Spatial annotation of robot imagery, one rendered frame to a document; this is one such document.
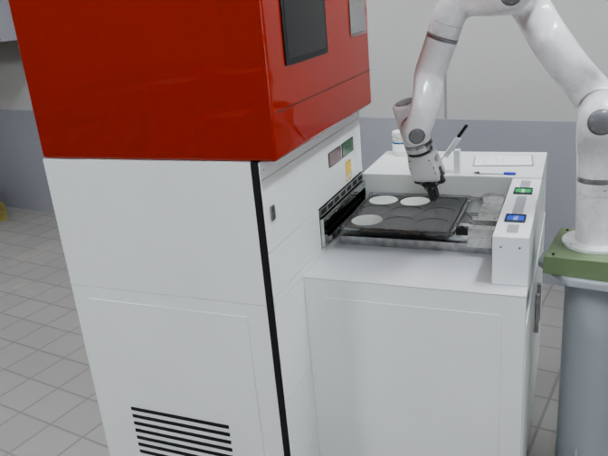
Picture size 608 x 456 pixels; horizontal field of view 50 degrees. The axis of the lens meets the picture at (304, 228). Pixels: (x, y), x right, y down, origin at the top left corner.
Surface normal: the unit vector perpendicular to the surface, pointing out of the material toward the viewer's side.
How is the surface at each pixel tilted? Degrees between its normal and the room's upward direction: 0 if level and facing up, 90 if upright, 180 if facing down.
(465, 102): 90
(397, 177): 90
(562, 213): 90
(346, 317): 90
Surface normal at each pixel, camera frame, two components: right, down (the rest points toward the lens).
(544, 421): -0.08, -0.94
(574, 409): -0.67, 0.30
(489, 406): -0.37, 0.34
